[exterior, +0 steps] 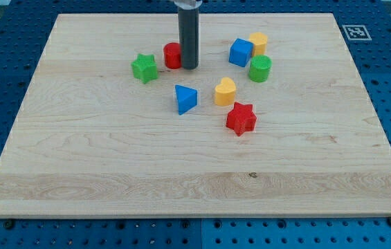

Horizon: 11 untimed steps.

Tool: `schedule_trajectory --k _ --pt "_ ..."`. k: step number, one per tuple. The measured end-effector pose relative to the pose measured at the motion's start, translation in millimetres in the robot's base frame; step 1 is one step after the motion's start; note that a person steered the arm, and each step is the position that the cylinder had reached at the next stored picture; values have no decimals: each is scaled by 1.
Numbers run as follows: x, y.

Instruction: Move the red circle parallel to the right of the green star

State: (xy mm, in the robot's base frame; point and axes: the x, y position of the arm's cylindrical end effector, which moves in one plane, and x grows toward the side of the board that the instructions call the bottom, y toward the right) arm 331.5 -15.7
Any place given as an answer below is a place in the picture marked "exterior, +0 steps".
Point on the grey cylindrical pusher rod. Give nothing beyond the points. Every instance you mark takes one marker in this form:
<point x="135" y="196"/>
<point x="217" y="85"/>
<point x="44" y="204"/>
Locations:
<point x="189" y="37"/>

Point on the red cylinder block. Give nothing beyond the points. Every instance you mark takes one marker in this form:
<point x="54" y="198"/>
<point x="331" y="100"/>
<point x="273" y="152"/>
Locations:
<point x="172" y="55"/>

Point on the yellow heart block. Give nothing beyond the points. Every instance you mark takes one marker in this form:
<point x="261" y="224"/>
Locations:
<point x="225" y="92"/>

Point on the wooden board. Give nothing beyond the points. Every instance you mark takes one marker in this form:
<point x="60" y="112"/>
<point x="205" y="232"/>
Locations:
<point x="90" y="141"/>

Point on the white fiducial marker tag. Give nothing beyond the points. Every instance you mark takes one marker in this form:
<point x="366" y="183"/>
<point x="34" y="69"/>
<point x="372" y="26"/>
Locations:
<point x="355" y="32"/>

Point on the yellow pentagon block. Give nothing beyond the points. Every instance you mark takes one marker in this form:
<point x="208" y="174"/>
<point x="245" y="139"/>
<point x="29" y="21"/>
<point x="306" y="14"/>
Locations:
<point x="259" y="41"/>

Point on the green star block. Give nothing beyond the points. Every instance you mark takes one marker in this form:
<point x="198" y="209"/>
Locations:
<point x="144" y="68"/>

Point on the green cylinder block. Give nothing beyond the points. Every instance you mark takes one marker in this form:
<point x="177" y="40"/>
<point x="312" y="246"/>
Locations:
<point x="260" y="68"/>

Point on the blue triangle block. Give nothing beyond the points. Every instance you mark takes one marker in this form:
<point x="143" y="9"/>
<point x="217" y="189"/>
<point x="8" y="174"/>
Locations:
<point x="186" y="98"/>

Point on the red star block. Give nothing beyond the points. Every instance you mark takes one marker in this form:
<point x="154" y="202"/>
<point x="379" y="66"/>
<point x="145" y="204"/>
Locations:
<point x="241" y="118"/>

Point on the silver rod mount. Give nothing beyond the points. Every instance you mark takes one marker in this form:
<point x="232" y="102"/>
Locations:
<point x="188" y="4"/>

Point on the blue cube block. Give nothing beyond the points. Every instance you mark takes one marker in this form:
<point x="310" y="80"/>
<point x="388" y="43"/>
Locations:
<point x="240" y="52"/>

